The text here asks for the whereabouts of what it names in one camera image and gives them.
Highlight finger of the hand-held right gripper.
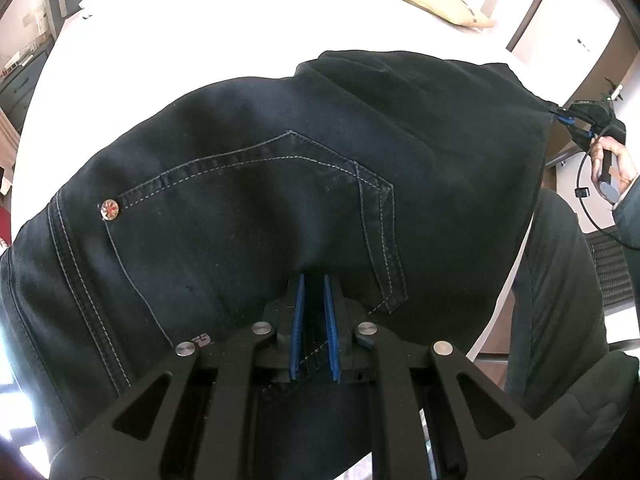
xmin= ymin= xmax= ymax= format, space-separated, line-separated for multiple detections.
xmin=570 ymin=125 xmax=599 ymax=153
xmin=549 ymin=106 xmax=580 ymax=126

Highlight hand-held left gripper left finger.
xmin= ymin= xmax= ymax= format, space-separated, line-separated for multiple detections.
xmin=84 ymin=274 xmax=307 ymax=480

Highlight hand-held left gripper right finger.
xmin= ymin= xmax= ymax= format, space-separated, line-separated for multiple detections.
xmin=323 ymin=274 xmax=540 ymax=480

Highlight black denim pants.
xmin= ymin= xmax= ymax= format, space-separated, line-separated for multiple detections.
xmin=0 ymin=49 xmax=560 ymax=480

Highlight person's right forearm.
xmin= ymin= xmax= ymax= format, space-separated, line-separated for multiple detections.
xmin=612 ymin=174 xmax=640 ymax=248

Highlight person's right hand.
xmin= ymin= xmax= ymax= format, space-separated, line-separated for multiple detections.
xmin=589 ymin=136 xmax=640 ymax=203

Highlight white wardrobe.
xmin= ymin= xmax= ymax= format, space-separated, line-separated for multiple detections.
xmin=433 ymin=0 xmax=623 ymax=106

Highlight black woven mat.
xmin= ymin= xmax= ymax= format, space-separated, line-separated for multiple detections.
xmin=583 ymin=232 xmax=640 ymax=312

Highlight person's leg in dark trousers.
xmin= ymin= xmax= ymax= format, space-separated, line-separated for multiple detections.
xmin=502 ymin=187 xmax=640 ymax=476

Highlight yellow pillow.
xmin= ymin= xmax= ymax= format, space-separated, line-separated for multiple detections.
xmin=367 ymin=0 xmax=497 ymax=29

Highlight white bed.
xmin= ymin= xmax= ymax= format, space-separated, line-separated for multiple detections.
xmin=9 ymin=0 xmax=568 ymax=361

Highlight grey dresser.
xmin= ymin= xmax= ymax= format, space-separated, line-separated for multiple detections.
xmin=0 ymin=48 xmax=53 ymax=133

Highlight black cable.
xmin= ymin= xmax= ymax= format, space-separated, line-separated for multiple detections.
xmin=575 ymin=123 xmax=640 ymax=251

